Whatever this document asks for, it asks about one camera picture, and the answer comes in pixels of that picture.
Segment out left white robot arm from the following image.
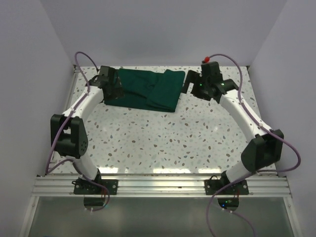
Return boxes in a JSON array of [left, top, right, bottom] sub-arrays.
[[50, 66, 124, 194]]

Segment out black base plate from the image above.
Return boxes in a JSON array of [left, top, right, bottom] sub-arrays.
[[204, 179, 249, 195], [72, 178, 119, 195]]

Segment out dark green surgical cloth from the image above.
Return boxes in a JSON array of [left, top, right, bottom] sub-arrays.
[[105, 69, 185, 113]]

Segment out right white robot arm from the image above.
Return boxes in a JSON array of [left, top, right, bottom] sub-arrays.
[[182, 62, 284, 195]]

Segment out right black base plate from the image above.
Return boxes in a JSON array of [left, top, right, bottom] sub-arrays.
[[204, 179, 249, 195]]

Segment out aluminium left side rail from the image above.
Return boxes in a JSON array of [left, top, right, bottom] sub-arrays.
[[45, 65, 79, 175]]

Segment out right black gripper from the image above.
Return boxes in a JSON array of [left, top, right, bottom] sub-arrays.
[[181, 70, 211, 102]]

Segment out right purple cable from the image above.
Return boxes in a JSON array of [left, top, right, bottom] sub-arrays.
[[206, 53, 302, 237]]

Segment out aluminium rail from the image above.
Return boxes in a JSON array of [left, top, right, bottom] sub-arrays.
[[32, 174, 291, 198], [45, 65, 79, 175]]

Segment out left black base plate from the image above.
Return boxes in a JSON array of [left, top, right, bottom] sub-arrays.
[[72, 178, 119, 195]]

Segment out aluminium front rail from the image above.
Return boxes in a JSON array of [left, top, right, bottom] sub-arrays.
[[32, 174, 291, 198]]

